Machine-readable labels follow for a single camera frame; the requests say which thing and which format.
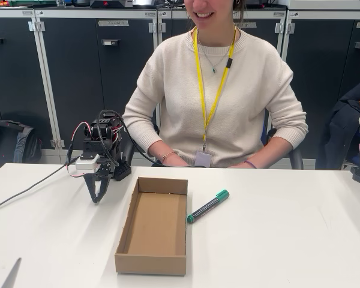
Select green black marker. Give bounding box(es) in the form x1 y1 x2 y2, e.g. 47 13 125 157
187 189 230 224

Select person's right forearm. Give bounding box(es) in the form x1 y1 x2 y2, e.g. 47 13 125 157
122 110 181 164

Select person's left forearm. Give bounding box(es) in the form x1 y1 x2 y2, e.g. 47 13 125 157
248 110 308 169

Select person in cream sweater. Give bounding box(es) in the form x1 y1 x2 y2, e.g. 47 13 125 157
122 0 308 169

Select person's right hand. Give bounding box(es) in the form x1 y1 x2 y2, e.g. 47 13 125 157
163 153 189 167

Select person's left hand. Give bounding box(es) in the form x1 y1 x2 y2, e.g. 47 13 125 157
227 161 256 169

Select open brown cardboard box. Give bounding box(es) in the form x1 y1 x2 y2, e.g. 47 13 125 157
114 176 189 277

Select black grey backpack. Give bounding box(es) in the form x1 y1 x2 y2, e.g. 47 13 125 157
0 119 43 178

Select clear name badge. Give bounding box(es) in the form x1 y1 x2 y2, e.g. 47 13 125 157
194 149 214 168

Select green flat box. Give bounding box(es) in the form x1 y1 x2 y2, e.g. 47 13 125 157
8 0 57 7

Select dark blue jacket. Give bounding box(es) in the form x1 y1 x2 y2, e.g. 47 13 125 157
314 77 360 170

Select white gripper camera box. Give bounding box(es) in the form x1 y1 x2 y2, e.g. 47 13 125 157
75 155 100 172

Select thin red white wire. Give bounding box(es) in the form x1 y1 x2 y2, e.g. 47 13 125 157
66 121 94 178

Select thick black camera cable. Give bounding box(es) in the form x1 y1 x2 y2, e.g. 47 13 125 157
96 109 207 169

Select grey braided power cable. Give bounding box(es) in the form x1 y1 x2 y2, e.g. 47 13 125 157
0 143 76 214

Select yellow lanyard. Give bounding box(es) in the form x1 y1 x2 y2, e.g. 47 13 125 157
193 25 238 152

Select thin silver pendant necklace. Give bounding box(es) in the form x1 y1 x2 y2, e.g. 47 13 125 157
197 29 236 74

